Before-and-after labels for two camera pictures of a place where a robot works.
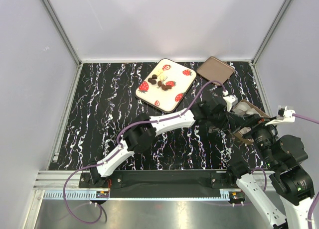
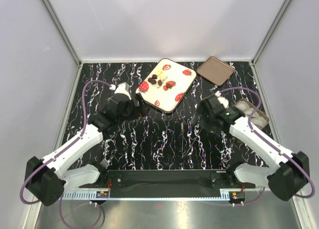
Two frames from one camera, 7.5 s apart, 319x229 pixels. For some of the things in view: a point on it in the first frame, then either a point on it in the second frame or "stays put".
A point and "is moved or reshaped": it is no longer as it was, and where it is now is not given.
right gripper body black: x=261 y=132 -> x=206 y=121
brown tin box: x=243 y=106 stays put
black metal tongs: x=212 y=128 is moved or reshaped
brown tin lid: x=213 y=69 stays put
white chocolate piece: x=159 y=71 stays put
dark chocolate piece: x=152 y=81 stays put
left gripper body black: x=219 y=120 -> x=131 y=112
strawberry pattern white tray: x=180 y=77 stays put
